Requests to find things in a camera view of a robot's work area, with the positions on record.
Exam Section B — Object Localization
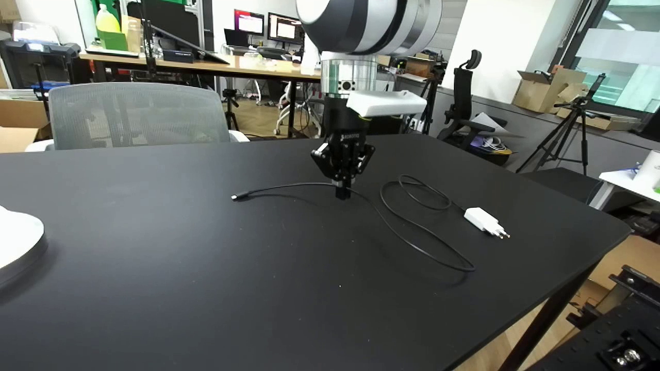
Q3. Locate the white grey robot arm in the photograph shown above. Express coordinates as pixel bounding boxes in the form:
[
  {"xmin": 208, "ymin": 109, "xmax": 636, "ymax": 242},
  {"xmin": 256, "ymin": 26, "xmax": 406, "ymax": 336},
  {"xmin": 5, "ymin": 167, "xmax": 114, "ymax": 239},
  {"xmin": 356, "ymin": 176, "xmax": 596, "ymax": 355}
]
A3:
[{"xmin": 295, "ymin": 0, "xmax": 441, "ymax": 200}]

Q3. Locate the black charger cable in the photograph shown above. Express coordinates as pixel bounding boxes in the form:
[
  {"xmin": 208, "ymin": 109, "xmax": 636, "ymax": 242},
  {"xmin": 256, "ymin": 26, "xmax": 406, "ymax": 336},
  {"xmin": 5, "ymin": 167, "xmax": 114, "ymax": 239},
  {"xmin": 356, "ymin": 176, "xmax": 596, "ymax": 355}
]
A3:
[{"xmin": 229, "ymin": 173, "xmax": 477, "ymax": 274}]

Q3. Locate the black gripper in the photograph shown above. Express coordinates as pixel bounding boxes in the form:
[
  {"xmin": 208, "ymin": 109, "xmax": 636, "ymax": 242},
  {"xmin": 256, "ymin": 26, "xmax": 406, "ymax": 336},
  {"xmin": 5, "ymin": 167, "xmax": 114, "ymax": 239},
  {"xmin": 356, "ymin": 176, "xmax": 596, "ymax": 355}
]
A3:
[{"xmin": 311, "ymin": 96, "xmax": 375, "ymax": 200}]

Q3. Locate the grey mesh office chair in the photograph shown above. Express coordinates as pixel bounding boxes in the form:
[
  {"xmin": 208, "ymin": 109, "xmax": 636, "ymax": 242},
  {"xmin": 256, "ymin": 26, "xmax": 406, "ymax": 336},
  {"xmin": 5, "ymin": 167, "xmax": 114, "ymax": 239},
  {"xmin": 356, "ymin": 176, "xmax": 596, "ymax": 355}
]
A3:
[{"xmin": 28, "ymin": 81, "xmax": 247, "ymax": 152}]

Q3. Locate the computer monitor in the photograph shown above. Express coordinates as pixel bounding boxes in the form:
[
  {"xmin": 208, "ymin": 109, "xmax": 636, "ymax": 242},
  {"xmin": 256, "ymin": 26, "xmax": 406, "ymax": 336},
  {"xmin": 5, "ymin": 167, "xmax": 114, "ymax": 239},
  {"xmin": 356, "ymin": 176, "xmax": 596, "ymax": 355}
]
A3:
[{"xmin": 234, "ymin": 7, "xmax": 264, "ymax": 35}]

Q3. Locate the black office chair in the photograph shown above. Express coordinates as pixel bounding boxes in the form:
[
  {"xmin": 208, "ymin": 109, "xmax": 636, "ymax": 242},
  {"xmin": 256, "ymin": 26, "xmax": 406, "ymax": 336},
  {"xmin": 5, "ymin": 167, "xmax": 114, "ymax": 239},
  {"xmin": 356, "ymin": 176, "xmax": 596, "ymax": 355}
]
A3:
[{"xmin": 438, "ymin": 48, "xmax": 512, "ymax": 165}]

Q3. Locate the black camera tripod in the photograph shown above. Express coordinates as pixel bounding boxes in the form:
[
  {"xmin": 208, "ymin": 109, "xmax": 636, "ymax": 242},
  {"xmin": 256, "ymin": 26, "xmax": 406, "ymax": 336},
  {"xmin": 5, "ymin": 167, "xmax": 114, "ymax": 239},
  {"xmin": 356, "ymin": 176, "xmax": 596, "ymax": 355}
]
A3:
[{"xmin": 517, "ymin": 71, "xmax": 607, "ymax": 173}]

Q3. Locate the wooden desk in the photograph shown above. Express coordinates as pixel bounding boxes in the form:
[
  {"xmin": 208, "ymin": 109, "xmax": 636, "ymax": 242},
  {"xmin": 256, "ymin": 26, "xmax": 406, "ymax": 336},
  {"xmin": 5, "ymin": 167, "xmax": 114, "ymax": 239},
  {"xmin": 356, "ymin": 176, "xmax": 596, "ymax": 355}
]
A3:
[{"xmin": 78, "ymin": 52, "xmax": 323, "ymax": 140}]

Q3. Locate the white charger plug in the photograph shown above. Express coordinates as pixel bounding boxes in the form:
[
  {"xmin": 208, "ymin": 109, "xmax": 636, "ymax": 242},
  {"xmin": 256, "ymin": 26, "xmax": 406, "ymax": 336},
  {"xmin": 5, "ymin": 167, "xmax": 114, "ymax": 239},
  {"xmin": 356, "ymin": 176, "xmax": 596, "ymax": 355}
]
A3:
[{"xmin": 464, "ymin": 205, "xmax": 509, "ymax": 239}]

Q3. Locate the white round object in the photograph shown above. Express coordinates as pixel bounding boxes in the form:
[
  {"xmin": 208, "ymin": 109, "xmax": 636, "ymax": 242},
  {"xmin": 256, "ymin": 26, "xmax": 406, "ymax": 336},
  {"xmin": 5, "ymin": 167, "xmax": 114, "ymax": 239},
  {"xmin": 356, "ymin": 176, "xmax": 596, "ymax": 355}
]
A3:
[{"xmin": 0, "ymin": 205, "xmax": 45, "ymax": 267}]

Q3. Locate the cardboard box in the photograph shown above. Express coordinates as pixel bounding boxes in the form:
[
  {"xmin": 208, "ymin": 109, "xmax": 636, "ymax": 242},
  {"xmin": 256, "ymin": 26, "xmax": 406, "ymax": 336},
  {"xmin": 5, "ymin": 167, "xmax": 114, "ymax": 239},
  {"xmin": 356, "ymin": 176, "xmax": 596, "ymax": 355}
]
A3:
[{"xmin": 514, "ymin": 68, "xmax": 584, "ymax": 112}]

